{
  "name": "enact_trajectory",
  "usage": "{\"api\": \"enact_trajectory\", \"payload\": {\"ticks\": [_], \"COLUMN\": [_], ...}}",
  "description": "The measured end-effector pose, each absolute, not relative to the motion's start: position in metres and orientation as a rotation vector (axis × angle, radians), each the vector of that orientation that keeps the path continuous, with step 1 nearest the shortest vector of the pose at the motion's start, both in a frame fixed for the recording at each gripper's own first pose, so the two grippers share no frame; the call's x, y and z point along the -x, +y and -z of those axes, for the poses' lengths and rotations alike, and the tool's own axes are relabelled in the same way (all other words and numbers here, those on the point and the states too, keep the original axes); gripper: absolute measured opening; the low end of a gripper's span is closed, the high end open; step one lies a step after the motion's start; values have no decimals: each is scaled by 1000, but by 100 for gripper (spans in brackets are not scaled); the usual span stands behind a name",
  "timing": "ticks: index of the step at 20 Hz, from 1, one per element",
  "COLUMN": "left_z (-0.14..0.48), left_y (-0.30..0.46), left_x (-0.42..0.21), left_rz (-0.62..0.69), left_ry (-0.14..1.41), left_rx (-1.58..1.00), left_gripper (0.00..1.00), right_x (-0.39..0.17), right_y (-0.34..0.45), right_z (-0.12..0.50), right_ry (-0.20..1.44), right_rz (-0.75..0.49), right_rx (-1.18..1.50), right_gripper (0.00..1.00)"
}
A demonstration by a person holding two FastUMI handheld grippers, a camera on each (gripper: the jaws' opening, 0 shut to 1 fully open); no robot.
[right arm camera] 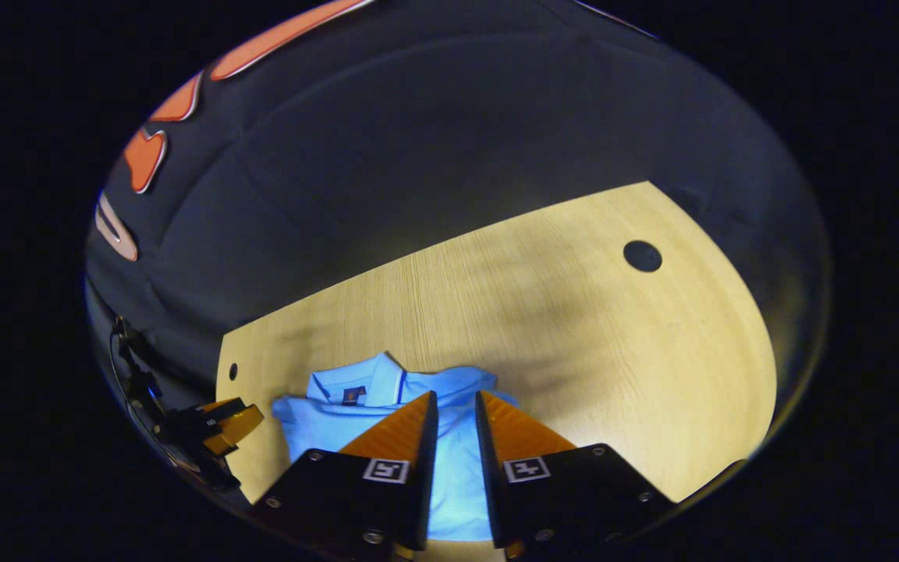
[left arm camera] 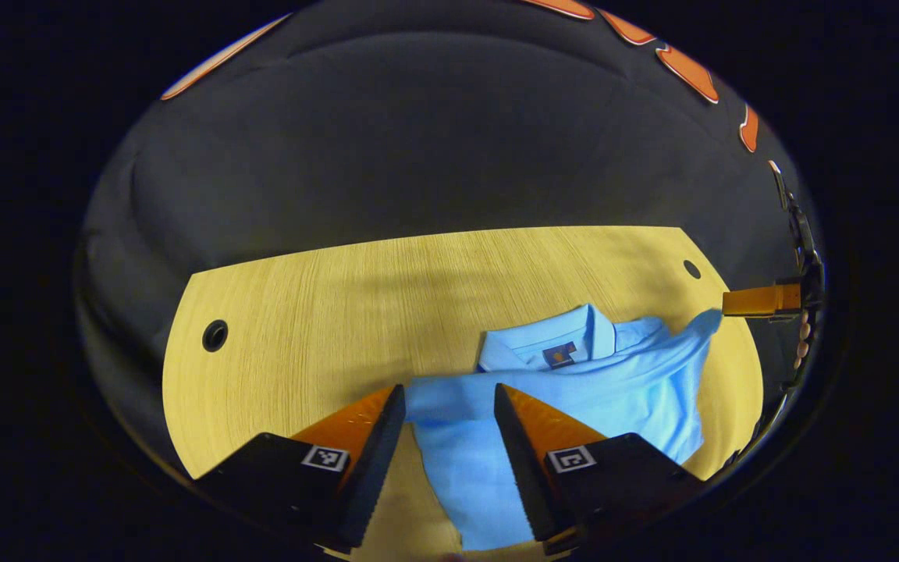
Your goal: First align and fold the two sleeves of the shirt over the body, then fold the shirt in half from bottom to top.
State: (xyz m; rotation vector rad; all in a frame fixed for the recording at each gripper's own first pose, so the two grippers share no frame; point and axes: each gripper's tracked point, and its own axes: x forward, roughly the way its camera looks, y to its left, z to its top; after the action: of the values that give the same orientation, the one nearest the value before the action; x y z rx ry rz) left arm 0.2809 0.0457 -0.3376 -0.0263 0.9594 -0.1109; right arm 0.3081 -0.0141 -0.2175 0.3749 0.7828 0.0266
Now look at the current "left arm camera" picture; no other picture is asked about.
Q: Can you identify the light blue T-shirt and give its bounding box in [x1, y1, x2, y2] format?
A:
[405, 303, 725, 551]

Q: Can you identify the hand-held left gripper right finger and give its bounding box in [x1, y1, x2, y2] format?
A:
[493, 382, 706, 555]

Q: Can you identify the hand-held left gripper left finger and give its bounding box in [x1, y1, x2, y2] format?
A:
[196, 382, 407, 551]

